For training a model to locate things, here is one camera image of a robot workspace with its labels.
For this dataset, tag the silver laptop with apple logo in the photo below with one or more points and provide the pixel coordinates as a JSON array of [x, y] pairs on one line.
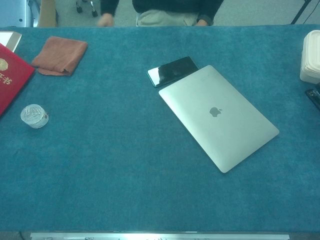
[[200, 105]]

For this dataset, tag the black smartphone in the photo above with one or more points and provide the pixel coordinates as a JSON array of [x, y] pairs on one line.
[[172, 71]]

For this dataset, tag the teal felt table cover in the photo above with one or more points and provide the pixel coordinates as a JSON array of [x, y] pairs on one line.
[[100, 162]]

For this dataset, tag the seated person in dark top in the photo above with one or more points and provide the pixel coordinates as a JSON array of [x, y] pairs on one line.
[[160, 10]]

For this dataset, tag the orange folded cloth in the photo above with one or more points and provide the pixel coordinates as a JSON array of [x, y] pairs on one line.
[[60, 55]]

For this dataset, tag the clear round plastic container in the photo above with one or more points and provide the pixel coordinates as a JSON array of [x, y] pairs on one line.
[[33, 116]]

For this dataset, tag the red certificate book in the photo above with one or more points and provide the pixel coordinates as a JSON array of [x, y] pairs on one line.
[[12, 75]]

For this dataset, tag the brown cardboard board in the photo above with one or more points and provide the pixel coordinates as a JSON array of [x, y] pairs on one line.
[[47, 12]]

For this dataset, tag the black stapler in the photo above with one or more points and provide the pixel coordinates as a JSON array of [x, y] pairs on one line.
[[315, 96]]

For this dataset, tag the white stacked plastic boxes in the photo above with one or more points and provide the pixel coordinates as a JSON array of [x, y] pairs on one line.
[[312, 62]]

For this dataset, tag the silver metal panel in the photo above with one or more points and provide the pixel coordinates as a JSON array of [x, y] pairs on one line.
[[25, 12]]

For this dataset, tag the white flat box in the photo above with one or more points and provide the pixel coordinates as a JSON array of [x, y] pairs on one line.
[[7, 37]]

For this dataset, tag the black tripod leg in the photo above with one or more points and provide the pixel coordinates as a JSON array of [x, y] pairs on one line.
[[300, 12]]

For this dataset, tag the aluminium profile rail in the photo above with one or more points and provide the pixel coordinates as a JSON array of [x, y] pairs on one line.
[[160, 236]]

